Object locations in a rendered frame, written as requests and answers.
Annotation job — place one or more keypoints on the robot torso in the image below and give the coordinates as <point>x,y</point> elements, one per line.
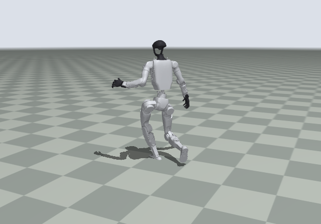
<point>161,79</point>

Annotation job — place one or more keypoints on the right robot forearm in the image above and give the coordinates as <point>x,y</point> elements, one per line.
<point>184,89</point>

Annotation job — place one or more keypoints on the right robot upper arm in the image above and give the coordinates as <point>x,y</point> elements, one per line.
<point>177,73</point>

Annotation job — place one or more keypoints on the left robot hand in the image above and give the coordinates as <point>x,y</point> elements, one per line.
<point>117,83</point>

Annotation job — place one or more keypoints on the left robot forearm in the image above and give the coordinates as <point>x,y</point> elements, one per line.
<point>132,84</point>

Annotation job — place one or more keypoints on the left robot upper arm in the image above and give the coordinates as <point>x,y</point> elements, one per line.
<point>145,72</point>

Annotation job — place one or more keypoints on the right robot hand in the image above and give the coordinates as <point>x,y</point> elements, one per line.
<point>186,98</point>

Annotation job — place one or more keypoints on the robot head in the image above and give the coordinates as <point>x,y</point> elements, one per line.
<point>160,45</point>

